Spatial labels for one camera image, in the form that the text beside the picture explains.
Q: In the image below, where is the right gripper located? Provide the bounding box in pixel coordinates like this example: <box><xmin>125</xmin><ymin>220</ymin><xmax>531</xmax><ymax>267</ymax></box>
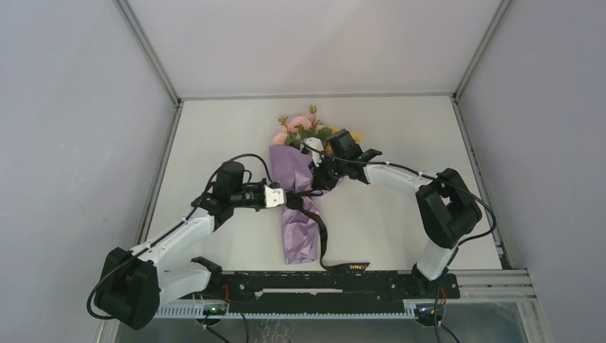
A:
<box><xmin>309</xmin><ymin>151</ymin><xmax>347</xmax><ymax>191</ymax></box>

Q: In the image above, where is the yellow fake flower stem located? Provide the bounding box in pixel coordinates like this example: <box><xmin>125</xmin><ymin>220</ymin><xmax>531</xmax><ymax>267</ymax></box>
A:
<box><xmin>351</xmin><ymin>131</ymin><xmax>364</xmax><ymax>144</ymax></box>
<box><xmin>320</xmin><ymin>126</ymin><xmax>340</xmax><ymax>155</ymax></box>

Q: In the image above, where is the pink fake flower stem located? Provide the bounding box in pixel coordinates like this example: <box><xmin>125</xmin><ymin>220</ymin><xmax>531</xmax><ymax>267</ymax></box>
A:
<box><xmin>283</xmin><ymin>105</ymin><xmax>324</xmax><ymax>148</ymax></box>
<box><xmin>272</xmin><ymin>116</ymin><xmax>297</xmax><ymax>146</ymax></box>

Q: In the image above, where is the pink purple wrapping paper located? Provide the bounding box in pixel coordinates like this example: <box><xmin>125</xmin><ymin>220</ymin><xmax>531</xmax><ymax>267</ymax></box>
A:
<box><xmin>269</xmin><ymin>145</ymin><xmax>327</xmax><ymax>264</ymax></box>

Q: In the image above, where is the black ribbon strap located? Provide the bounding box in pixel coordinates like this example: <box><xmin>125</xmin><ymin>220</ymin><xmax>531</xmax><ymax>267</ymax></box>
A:
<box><xmin>284</xmin><ymin>188</ymin><xmax>371</xmax><ymax>273</ymax></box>

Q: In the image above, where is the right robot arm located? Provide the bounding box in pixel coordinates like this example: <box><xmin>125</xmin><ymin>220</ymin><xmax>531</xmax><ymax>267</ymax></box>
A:
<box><xmin>301</xmin><ymin>129</ymin><xmax>483</xmax><ymax>297</ymax></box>

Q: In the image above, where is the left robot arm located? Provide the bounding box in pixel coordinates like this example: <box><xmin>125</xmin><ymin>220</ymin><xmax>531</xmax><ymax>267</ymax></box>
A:
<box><xmin>86</xmin><ymin>160</ymin><xmax>285</xmax><ymax>329</ymax></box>

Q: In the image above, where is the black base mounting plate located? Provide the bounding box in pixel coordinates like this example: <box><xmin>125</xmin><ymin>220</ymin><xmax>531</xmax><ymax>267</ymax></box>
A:
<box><xmin>177</xmin><ymin>255</ymin><xmax>461</xmax><ymax>315</ymax></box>

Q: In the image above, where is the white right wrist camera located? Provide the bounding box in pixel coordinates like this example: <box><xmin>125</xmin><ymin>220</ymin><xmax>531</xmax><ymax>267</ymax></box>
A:
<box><xmin>301</xmin><ymin>137</ymin><xmax>325</xmax><ymax>167</ymax></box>

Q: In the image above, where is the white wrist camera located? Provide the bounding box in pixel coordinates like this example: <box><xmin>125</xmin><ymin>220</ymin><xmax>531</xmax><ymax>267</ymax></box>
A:
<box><xmin>301</xmin><ymin>137</ymin><xmax>325</xmax><ymax>167</ymax></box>
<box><xmin>264</xmin><ymin>185</ymin><xmax>287</xmax><ymax>209</ymax></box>

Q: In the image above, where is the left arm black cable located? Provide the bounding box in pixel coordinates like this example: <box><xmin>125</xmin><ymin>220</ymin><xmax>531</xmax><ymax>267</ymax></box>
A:
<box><xmin>86</xmin><ymin>152</ymin><xmax>278</xmax><ymax>321</ymax></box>

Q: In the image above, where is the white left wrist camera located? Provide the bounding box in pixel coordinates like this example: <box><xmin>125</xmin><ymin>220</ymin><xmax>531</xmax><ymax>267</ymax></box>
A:
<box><xmin>264</xmin><ymin>185</ymin><xmax>287</xmax><ymax>209</ymax></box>

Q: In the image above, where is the white cable duct rail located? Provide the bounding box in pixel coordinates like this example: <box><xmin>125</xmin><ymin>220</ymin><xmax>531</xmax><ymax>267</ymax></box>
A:
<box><xmin>154</xmin><ymin>302</ymin><xmax>417</xmax><ymax>319</ymax></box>

